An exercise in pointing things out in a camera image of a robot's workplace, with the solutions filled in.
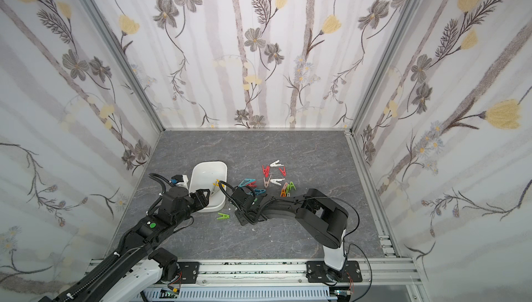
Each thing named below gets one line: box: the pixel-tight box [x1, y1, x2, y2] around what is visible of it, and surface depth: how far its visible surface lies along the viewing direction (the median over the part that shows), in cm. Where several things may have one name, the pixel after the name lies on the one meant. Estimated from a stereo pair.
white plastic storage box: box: [189, 160, 228, 213], surface depth 100 cm
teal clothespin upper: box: [238, 178, 257, 188], surface depth 100 cm
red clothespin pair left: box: [261, 164, 271, 179], surface depth 103 cm
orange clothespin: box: [279, 182, 289, 198], surface depth 97 cm
